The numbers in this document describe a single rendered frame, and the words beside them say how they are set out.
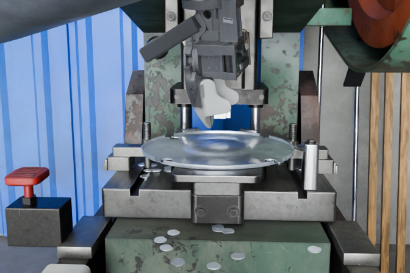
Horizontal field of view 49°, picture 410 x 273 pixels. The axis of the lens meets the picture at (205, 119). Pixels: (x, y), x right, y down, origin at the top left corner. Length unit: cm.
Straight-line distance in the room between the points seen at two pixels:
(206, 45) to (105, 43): 154
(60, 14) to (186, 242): 67
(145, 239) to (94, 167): 146
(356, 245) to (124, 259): 40
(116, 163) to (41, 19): 85
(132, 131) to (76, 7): 109
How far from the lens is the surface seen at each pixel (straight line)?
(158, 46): 70
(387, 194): 201
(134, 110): 126
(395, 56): 85
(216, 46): 64
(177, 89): 91
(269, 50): 115
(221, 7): 64
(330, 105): 220
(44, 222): 83
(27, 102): 231
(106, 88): 218
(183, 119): 104
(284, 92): 116
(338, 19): 110
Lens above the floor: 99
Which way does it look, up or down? 10 degrees down
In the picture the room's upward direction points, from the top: straight up
